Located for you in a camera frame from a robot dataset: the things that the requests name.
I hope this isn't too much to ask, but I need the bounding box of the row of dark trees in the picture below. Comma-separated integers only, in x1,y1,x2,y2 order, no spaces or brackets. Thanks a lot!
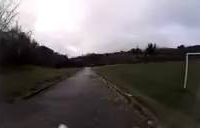
0,0,71,71

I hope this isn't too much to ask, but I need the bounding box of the grass field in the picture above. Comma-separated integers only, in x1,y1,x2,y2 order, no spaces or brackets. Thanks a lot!
92,59,200,128

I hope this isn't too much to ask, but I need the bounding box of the white goal frame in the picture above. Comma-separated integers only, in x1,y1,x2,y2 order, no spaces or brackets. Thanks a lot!
183,51,200,90

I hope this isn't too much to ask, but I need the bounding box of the robot's own part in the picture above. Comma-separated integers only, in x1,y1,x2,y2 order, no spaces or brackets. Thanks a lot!
57,123,69,128

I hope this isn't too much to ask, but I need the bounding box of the stone kerb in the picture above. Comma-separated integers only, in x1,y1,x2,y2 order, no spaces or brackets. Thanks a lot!
93,71,162,128

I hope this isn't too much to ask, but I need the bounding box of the dark wet asphalt path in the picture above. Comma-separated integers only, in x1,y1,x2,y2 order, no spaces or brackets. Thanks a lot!
0,66,156,128

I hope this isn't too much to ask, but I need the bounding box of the distant wooded hillside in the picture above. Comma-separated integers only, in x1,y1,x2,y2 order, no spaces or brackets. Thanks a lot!
67,42,200,67

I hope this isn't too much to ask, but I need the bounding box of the grass verge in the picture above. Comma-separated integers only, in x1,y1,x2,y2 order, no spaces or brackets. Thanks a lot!
0,65,84,103

